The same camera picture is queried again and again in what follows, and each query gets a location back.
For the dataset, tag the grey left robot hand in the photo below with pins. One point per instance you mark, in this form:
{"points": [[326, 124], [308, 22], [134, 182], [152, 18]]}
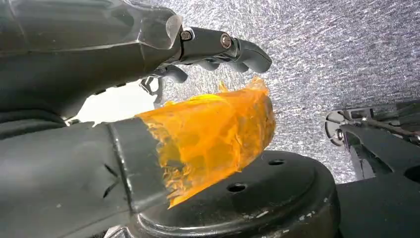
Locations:
{"points": [[65, 170]]}

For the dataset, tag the black round robot foot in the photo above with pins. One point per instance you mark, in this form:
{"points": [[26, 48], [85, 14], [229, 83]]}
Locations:
{"points": [[262, 203]]}

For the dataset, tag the black robot leg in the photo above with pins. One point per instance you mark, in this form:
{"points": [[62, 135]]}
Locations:
{"points": [[380, 184]]}

